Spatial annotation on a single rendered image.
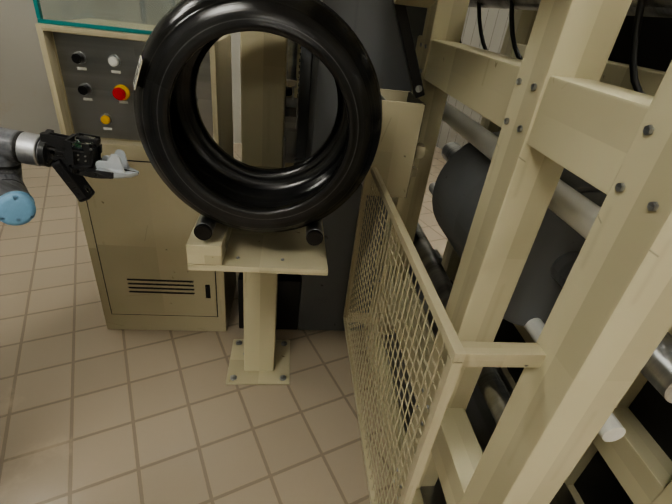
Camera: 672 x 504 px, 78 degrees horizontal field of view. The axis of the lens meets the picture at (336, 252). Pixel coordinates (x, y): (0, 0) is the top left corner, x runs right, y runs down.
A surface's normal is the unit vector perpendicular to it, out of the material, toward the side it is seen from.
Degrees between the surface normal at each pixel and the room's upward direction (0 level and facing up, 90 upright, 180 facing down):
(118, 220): 90
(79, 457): 0
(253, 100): 90
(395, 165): 90
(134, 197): 90
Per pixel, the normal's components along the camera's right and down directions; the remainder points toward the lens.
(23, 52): 0.45, 0.50
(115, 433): 0.11, -0.85
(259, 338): 0.08, 0.52
